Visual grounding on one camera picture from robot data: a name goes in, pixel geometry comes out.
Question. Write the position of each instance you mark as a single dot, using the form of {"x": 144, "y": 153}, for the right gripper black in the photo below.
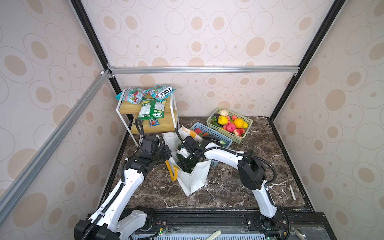
{"x": 181, "y": 162}

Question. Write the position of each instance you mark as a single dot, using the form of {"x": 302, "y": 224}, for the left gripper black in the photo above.
{"x": 167, "y": 151}

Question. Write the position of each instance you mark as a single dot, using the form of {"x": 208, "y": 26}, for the white grocery bag yellow handles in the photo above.
{"x": 191, "y": 175}

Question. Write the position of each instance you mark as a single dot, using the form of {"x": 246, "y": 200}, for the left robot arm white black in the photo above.
{"x": 120, "y": 192}

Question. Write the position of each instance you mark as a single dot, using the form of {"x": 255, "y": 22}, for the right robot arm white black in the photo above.
{"x": 256, "y": 174}

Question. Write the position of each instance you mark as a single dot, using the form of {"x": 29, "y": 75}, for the red green candy bag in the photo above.
{"x": 133, "y": 95}

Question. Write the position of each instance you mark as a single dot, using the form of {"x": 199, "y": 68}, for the teal Fox's candy bag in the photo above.
{"x": 160, "y": 92}

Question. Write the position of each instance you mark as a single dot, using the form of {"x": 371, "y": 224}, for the dark purple eggplant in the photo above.
{"x": 215, "y": 140}

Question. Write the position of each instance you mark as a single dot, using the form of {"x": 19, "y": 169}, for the small blue red candy packet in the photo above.
{"x": 154, "y": 122}

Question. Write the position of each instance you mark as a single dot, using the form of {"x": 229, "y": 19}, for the blue plastic vegetable basket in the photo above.
{"x": 216, "y": 135}

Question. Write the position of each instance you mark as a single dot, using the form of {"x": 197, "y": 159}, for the green snack packet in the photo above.
{"x": 152, "y": 109}

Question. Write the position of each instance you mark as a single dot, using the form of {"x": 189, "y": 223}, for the yellow bell pepper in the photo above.
{"x": 223, "y": 120}

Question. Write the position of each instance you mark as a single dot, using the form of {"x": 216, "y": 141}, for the pink dragon fruit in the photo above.
{"x": 230, "y": 127}

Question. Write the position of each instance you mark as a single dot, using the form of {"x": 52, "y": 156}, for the green plastic fruit basket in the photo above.
{"x": 238, "y": 134}

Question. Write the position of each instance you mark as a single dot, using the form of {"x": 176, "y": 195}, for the white pen on table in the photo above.
{"x": 292, "y": 192}

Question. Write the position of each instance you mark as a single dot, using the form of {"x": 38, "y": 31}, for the white wire wooden shelf rack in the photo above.
{"x": 128, "y": 113}

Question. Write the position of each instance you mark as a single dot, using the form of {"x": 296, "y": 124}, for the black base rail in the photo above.
{"x": 208, "y": 224}

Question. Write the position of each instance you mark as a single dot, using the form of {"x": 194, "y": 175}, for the horizontal aluminium frame bar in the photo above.
{"x": 208, "y": 70}

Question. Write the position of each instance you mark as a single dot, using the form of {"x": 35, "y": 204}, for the left slanted aluminium frame bar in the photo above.
{"x": 24, "y": 180}

